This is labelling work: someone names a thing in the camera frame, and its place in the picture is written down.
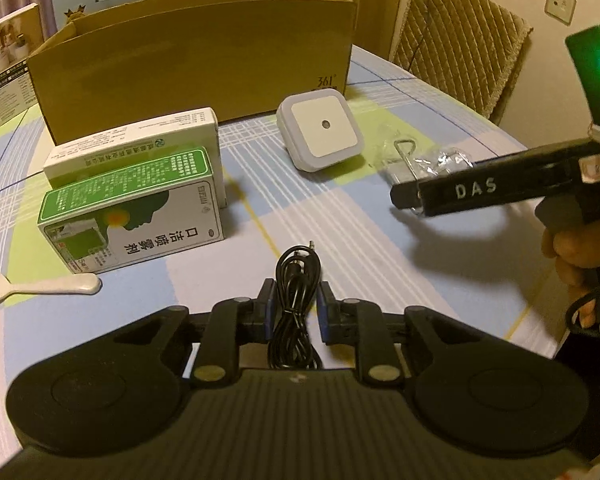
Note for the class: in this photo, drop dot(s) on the person's right hand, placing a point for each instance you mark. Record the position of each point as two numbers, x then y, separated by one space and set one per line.
580 250

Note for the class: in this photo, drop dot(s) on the white speckled spoon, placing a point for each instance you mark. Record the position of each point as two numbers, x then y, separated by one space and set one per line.
55 285

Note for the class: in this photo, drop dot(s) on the white tablet medicine box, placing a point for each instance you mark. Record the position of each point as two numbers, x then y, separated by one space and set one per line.
130 145

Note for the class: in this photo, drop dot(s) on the brown cardboard box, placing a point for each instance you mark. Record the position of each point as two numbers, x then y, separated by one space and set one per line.
190 65

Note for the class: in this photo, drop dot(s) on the quilted cushion chair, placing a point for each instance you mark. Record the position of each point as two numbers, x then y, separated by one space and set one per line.
460 45

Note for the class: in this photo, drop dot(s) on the green spray medicine box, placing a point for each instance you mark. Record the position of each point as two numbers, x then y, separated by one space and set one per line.
130 220

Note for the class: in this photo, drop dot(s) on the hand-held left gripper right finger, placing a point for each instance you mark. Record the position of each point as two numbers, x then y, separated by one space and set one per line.
325 315

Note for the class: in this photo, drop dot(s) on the white square night light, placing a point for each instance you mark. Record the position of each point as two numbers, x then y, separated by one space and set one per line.
322 130

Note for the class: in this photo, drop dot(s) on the single round-hole wall socket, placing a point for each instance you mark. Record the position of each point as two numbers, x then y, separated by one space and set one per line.
560 4

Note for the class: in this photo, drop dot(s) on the checked cloth desktop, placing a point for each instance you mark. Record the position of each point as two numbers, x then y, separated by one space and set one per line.
380 270

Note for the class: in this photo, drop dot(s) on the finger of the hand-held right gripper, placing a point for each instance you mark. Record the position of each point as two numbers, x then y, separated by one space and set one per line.
405 195

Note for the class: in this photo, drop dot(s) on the white photo printed product box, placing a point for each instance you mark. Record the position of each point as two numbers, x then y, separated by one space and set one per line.
10 65

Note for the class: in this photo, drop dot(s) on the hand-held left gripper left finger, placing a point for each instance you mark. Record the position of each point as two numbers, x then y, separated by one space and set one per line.
266 310

